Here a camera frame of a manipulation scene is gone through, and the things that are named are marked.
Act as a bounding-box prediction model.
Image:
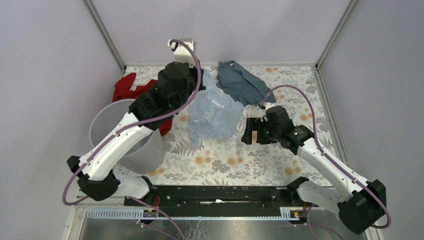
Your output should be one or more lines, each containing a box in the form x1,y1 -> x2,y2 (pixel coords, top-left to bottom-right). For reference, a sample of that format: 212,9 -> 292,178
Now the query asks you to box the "grey plastic trash bin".
88,98 -> 166,175

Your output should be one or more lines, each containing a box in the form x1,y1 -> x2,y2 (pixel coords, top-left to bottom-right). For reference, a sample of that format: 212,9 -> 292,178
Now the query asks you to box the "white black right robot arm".
241,103 -> 387,235

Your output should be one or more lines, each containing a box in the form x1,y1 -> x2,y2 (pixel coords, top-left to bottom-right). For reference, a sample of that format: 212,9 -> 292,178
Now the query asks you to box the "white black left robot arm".
62,59 -> 203,206

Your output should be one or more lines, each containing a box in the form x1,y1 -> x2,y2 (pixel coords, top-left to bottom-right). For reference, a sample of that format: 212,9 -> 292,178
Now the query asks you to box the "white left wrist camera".
167,38 -> 197,68

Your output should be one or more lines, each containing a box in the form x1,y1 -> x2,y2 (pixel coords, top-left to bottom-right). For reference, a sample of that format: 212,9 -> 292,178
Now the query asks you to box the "light blue plastic trash bag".
188,69 -> 244,147

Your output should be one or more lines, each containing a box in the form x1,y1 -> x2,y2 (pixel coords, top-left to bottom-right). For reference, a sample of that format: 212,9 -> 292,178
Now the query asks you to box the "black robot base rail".
141,185 -> 311,218

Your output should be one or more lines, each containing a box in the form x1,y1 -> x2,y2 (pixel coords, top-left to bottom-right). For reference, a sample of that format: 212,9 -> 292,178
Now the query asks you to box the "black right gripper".
240,117 -> 281,145

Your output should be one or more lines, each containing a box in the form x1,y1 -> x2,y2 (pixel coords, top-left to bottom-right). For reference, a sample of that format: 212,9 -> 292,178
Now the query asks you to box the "red cloth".
111,72 -> 174,137

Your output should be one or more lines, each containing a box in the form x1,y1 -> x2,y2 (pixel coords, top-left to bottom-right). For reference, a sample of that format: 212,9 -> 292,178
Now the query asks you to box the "floral patterned table mat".
109,65 -> 339,187

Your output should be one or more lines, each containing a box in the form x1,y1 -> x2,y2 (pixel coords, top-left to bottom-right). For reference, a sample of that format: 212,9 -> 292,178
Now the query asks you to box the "white slotted cable duct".
85,207 -> 301,222

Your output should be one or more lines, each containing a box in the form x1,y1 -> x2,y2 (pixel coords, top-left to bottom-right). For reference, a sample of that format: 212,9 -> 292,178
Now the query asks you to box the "teal blue cloth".
216,61 -> 270,106

